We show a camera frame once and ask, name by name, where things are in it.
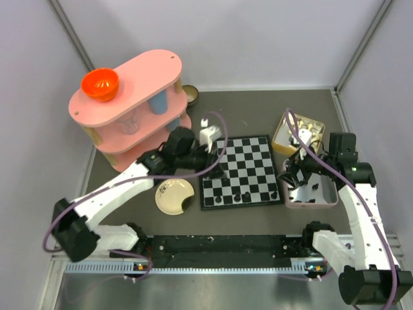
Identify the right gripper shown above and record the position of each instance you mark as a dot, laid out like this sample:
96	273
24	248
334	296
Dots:
295	163

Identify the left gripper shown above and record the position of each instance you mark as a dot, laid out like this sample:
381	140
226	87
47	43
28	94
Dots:
210	159

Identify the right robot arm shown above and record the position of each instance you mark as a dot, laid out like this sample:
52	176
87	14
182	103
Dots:
368	274

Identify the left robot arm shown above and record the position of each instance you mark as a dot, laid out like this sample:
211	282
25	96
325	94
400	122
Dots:
77	224

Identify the black chess pieces heap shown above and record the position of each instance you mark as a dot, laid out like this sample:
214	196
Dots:
303	194

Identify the white chess pieces heap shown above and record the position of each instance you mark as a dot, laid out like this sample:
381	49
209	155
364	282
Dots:
311	126

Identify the pink tin box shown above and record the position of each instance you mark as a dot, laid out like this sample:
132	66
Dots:
319	193

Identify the black white chessboard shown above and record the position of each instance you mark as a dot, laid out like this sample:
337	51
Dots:
250	167

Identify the yellow tin box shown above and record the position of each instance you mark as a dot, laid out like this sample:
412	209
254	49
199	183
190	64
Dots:
280	140

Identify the cream plate with flower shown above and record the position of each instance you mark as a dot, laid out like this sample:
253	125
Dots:
174	196

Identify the brown ceramic bowl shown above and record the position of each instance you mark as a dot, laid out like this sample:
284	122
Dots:
192	94

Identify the upper blue cup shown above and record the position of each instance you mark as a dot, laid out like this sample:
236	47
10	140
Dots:
158	103

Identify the pink wooden shelf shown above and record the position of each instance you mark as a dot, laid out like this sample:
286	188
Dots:
140	78

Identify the clear drinking glass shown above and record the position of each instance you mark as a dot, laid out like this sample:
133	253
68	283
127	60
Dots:
130	122

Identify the orange bowl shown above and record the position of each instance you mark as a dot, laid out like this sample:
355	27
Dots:
101	84

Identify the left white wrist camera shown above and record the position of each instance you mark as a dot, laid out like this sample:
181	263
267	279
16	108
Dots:
208	134

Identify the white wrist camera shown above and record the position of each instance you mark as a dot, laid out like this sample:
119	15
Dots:
305	137
208	134

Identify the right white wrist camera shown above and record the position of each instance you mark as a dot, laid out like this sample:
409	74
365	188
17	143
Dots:
305	137

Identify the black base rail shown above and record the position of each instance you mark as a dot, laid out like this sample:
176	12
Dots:
226	251

